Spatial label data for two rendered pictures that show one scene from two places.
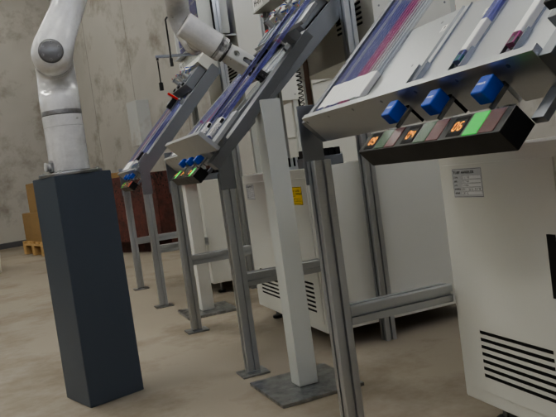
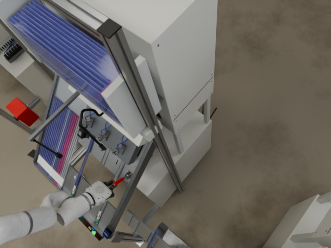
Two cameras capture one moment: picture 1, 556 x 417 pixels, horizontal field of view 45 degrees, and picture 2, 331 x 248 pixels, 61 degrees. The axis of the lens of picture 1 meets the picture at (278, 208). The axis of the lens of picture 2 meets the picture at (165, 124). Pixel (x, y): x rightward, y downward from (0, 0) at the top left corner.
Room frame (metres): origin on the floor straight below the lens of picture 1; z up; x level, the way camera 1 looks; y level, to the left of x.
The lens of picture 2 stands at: (1.79, -0.27, 2.35)
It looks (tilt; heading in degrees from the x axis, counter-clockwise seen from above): 65 degrees down; 348
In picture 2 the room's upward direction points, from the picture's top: 18 degrees counter-clockwise
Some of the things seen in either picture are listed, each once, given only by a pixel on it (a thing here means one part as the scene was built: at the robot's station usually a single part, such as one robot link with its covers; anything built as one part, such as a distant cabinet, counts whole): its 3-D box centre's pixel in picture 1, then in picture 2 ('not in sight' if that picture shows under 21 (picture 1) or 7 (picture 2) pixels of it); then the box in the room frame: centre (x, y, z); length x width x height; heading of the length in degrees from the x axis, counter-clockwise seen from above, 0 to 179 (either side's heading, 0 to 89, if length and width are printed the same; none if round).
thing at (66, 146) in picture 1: (66, 145); not in sight; (2.08, 0.62, 0.79); 0.19 x 0.19 x 0.18
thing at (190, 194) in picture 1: (195, 231); (45, 128); (3.15, 0.40, 0.39); 0.24 x 0.24 x 0.78; 21
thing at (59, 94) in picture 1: (56, 79); not in sight; (2.11, 0.63, 1.00); 0.19 x 0.12 x 0.24; 15
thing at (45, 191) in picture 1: (88, 285); not in sight; (2.08, 0.62, 0.35); 0.18 x 0.18 x 0.70; 40
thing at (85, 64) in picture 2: not in sight; (81, 65); (2.54, -0.19, 1.52); 0.51 x 0.13 x 0.27; 21
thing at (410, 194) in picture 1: (355, 239); (149, 141); (2.64, -0.29, 0.31); 0.70 x 0.65 x 0.62; 21
